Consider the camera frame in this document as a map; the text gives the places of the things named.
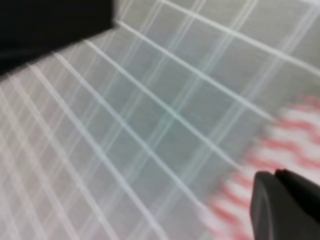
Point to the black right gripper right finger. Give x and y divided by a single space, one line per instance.
305 192

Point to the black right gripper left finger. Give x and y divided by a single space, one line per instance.
275 215

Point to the pink white wavy striped towel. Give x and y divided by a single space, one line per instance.
292 142

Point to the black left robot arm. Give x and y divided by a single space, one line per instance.
32 29

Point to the grey grid tablecloth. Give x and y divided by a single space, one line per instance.
128 134

